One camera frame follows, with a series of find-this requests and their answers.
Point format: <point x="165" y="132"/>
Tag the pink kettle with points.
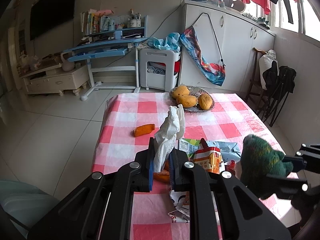
<point x="67" y="66"/>

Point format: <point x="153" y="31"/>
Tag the teal sofa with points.
<point x="27" y="212"/>

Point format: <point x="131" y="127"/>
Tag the white plastic stool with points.
<point x="158" y="69"/>

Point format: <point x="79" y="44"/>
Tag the blue green milk carton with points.
<point x="229" y="150"/>

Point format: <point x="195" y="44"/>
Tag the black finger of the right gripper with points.
<point x="277" y="183"/>

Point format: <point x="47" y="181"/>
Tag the blue study desk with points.
<point x="116" y="47"/>

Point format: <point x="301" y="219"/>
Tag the row of books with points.
<point x="94" y="21"/>

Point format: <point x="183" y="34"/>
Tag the green knitted item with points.
<point x="258" y="159"/>

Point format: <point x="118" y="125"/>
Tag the blue crumpled cloth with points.
<point x="170" y="42"/>

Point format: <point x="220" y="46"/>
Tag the yellow mango left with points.
<point x="179" y="91"/>

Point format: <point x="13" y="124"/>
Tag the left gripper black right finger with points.
<point x="177" y="159"/>

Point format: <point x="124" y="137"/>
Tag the white tissue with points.
<point x="172" y="129"/>

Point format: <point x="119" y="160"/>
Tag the black clothes on chair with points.
<point x="280" y="82"/>

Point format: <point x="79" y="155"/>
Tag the black television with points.
<point x="48" y="14"/>

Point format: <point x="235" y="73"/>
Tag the yellow mango right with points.
<point x="205" y="101"/>

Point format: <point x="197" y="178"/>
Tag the yellow mango middle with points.
<point x="187" y="101"/>

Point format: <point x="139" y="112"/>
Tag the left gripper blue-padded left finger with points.
<point x="150" y="160"/>

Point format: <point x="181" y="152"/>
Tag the dark fruit bowl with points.
<point x="195" y="91"/>

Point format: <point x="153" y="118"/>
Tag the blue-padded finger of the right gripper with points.
<point x="297" y="161"/>

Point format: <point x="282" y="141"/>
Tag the colourful hanging bag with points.
<point x="215" y="73"/>

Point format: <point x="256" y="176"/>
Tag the cream TV cabinet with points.
<point x="54" y="80"/>

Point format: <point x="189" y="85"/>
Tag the yellow mango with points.
<point x="205" y="101"/>
<point x="187" y="101"/>
<point x="179" y="91"/>

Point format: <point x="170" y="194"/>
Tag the pen holder cup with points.
<point x="134" y="20"/>

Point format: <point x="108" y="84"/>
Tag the small orange peel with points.
<point x="164" y="175"/>

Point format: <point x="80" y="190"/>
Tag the white storage cabinet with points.
<point x="223" y="34"/>

